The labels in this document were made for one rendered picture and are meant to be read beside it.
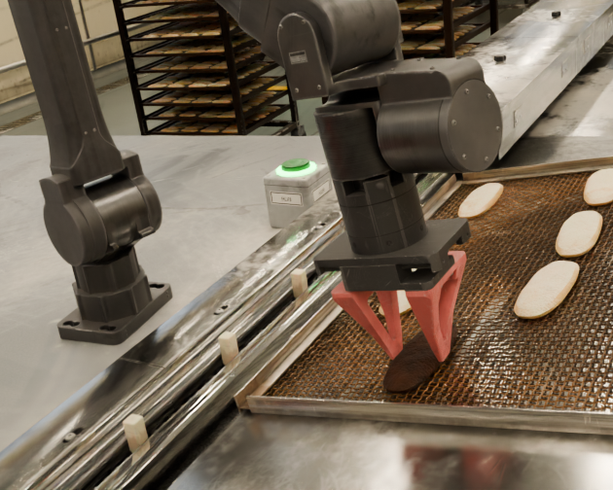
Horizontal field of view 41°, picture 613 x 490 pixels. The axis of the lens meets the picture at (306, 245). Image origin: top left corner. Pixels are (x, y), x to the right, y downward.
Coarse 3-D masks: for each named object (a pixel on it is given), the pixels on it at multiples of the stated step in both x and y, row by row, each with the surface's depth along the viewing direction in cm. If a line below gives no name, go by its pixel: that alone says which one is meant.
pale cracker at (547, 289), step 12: (552, 264) 71; (564, 264) 70; (576, 264) 71; (540, 276) 69; (552, 276) 69; (564, 276) 68; (576, 276) 69; (528, 288) 68; (540, 288) 67; (552, 288) 67; (564, 288) 67; (528, 300) 66; (540, 300) 66; (552, 300) 65; (516, 312) 66; (528, 312) 65; (540, 312) 65
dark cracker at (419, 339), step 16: (416, 336) 66; (400, 352) 64; (416, 352) 63; (432, 352) 63; (400, 368) 62; (416, 368) 61; (432, 368) 61; (384, 384) 61; (400, 384) 60; (416, 384) 60
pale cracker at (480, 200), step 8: (488, 184) 97; (496, 184) 96; (472, 192) 95; (480, 192) 94; (488, 192) 93; (496, 192) 94; (464, 200) 94; (472, 200) 92; (480, 200) 91; (488, 200) 92; (496, 200) 93; (464, 208) 91; (472, 208) 91; (480, 208) 90; (488, 208) 91; (464, 216) 90; (472, 216) 90
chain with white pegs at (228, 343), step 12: (420, 180) 120; (300, 276) 90; (300, 288) 90; (276, 312) 88; (264, 324) 86; (228, 336) 79; (252, 336) 84; (228, 348) 79; (240, 348) 83; (228, 360) 80; (216, 372) 79; (204, 384) 78; (192, 396) 76; (132, 420) 68; (132, 432) 68; (144, 432) 69; (132, 444) 69
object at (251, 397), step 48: (528, 192) 93; (576, 192) 89; (576, 288) 68; (336, 336) 72; (480, 336) 65; (528, 336) 63; (576, 336) 61; (336, 384) 64; (480, 384) 58; (528, 384) 57; (576, 432) 50
